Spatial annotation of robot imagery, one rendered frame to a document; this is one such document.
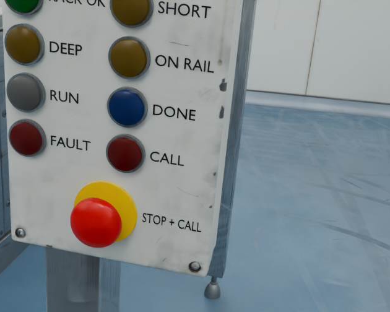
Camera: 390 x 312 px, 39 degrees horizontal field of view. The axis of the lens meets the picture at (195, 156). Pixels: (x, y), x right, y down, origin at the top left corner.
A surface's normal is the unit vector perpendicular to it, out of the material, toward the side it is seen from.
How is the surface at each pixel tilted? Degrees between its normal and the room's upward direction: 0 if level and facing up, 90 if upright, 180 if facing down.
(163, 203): 90
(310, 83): 90
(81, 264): 90
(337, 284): 0
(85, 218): 86
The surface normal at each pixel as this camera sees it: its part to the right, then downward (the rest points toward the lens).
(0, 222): 0.97, 0.15
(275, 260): 0.08, -0.93
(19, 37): -0.22, 0.28
